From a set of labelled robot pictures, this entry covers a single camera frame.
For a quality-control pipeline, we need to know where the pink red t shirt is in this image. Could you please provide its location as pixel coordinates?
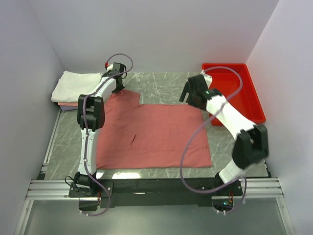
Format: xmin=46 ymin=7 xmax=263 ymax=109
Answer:
xmin=96 ymin=90 xmax=203 ymax=169

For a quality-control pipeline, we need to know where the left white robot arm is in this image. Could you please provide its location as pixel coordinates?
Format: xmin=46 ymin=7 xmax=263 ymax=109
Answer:
xmin=69 ymin=62 xmax=127 ymax=197

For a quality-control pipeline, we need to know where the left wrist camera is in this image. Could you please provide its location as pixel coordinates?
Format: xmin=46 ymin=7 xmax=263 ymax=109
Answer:
xmin=105 ymin=62 xmax=113 ymax=71

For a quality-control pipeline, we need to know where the white folded t shirt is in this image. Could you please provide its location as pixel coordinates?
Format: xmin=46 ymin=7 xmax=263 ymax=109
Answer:
xmin=51 ymin=71 xmax=102 ymax=103

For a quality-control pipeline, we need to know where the aluminium frame rail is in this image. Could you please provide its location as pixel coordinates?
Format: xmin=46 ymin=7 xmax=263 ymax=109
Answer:
xmin=25 ymin=178 xmax=284 ymax=200

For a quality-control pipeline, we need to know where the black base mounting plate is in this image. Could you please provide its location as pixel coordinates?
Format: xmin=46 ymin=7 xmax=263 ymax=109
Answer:
xmin=68 ymin=178 xmax=243 ymax=208

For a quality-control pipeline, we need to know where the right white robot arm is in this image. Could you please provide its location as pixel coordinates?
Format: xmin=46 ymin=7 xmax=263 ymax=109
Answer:
xmin=179 ymin=74 xmax=269 ymax=195

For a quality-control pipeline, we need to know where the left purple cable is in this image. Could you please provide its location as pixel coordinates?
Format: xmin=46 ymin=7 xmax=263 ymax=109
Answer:
xmin=82 ymin=53 xmax=134 ymax=217

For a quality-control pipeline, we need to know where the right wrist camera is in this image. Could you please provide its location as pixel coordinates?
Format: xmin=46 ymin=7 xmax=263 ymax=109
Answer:
xmin=200 ymin=70 xmax=213 ymax=88

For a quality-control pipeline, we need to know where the red plastic bin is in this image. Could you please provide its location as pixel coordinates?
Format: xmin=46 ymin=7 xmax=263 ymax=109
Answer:
xmin=201 ymin=63 xmax=266 ymax=124

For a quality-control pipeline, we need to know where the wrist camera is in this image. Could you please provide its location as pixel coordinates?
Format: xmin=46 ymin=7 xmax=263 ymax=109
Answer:
xmin=200 ymin=70 xmax=213 ymax=88
xmin=105 ymin=62 xmax=113 ymax=71

